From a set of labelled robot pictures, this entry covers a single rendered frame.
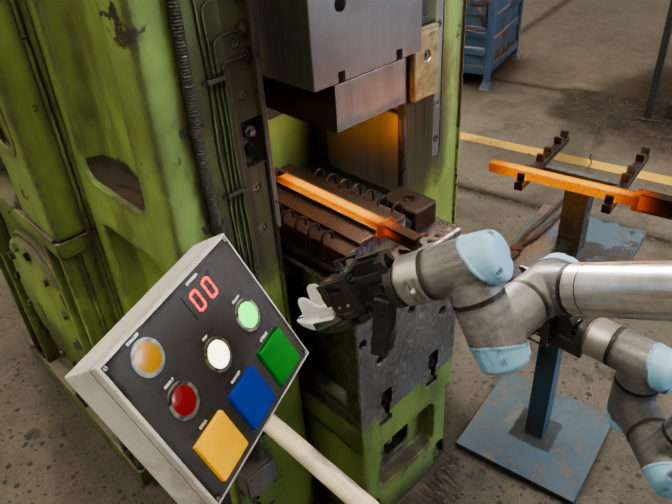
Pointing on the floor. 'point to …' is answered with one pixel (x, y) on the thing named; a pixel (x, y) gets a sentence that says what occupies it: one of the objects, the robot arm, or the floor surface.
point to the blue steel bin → (491, 36)
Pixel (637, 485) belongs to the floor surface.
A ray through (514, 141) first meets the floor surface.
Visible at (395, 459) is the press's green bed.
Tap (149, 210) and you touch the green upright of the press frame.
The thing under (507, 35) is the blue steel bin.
